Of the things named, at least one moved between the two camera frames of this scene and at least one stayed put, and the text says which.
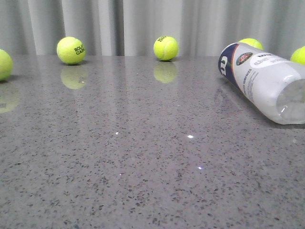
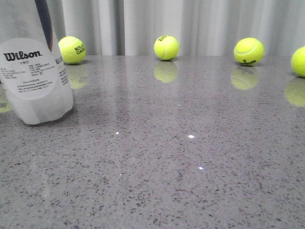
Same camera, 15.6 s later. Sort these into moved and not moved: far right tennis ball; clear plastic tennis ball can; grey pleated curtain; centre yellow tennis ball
Moved: clear plastic tennis ball can
Not moved: centre yellow tennis ball; far right tennis ball; grey pleated curtain
